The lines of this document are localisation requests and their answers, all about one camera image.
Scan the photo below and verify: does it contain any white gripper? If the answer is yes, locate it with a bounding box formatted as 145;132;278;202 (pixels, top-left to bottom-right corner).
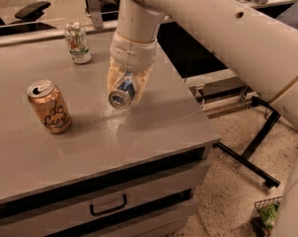
108;33;157;102

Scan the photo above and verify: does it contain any silver blue Red Bull can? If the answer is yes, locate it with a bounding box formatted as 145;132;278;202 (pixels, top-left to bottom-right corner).
109;71;136;110

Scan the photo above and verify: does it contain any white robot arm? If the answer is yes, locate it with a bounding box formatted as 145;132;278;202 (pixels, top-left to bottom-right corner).
111;0;298;131

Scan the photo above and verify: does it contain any white green soda can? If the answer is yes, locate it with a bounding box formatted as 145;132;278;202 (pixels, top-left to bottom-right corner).
64;22;92;64

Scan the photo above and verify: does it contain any orange LaCroix can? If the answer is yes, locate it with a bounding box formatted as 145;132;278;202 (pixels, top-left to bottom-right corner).
28;79;71;134

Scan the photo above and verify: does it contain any black office chair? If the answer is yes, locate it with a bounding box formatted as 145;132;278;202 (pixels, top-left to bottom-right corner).
0;0;53;37

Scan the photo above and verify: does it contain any black metal floor stand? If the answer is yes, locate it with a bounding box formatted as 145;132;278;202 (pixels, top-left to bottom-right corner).
213;97;280;189

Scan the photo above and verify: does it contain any grey cabinet drawer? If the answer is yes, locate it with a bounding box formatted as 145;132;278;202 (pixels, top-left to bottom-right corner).
0;160;209;237

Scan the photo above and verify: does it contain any green snack bag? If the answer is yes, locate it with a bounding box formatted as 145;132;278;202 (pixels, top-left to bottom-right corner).
258;203;279;231

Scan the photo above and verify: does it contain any grey metal divider bracket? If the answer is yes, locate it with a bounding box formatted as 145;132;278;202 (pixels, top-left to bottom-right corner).
85;0;104;29

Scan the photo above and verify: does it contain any black drawer handle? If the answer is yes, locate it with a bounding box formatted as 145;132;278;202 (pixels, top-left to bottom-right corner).
89;194;127;216

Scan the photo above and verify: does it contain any black wire basket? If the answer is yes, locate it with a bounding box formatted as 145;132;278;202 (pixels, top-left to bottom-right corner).
250;197;282;237

